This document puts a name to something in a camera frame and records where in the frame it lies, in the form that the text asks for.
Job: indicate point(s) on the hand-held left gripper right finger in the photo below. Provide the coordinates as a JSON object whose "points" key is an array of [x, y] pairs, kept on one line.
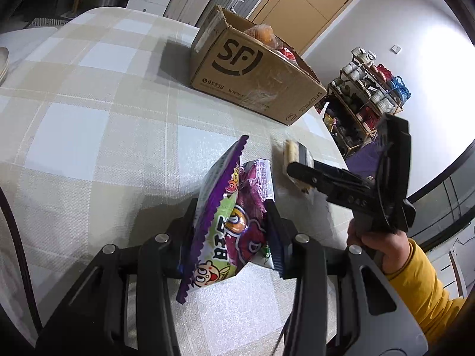
{"points": [[276, 245]]}

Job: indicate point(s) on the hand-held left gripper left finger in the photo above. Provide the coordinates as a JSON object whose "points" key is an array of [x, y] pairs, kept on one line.
{"points": [[182, 238]]}

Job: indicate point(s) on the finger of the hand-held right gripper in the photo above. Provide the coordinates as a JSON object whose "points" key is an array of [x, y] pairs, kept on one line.
{"points": [[334, 185], [305, 155]]}

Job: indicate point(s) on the beige wafer snack packet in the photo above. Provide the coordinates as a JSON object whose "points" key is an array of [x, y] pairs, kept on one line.
{"points": [[291, 152]]}

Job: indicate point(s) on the purple and green snack packet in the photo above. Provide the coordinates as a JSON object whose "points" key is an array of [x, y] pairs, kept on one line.
{"points": [[222, 222]]}

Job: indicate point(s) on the brown cardboard box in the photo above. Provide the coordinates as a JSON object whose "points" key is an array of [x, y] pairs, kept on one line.
{"points": [[241, 74]]}

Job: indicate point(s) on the person's right forearm yellow sleeve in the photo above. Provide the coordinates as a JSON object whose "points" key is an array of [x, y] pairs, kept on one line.
{"points": [[419, 289]]}

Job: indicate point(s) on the person's right hand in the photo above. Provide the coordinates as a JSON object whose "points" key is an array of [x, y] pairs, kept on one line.
{"points": [[389, 249]]}

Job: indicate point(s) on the purple yoga mat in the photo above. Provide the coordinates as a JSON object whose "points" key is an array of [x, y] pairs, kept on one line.
{"points": [[362, 163]]}

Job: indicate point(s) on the yellow snack packet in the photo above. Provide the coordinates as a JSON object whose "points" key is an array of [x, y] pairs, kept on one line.
{"points": [[328, 121]]}

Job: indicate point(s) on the red snack packet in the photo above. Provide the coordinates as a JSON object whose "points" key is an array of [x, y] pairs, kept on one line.
{"points": [[286, 53]]}

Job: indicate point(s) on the orange snack packet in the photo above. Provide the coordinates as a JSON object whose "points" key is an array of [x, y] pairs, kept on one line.
{"points": [[261, 34]]}

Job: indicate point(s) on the wooden door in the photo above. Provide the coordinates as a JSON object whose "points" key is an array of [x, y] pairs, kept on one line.
{"points": [[315, 7]]}

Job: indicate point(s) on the silver suitcase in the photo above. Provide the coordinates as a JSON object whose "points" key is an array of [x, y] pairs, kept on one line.
{"points": [[237, 0]]}

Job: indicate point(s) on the beige plate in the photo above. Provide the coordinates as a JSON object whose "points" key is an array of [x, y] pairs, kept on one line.
{"points": [[3, 65]]}

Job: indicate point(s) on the patterned floor rug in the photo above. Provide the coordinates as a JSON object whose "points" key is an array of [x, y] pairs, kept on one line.
{"points": [[46, 22]]}

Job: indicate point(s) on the white light switch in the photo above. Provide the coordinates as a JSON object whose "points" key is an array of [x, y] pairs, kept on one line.
{"points": [[396, 48]]}

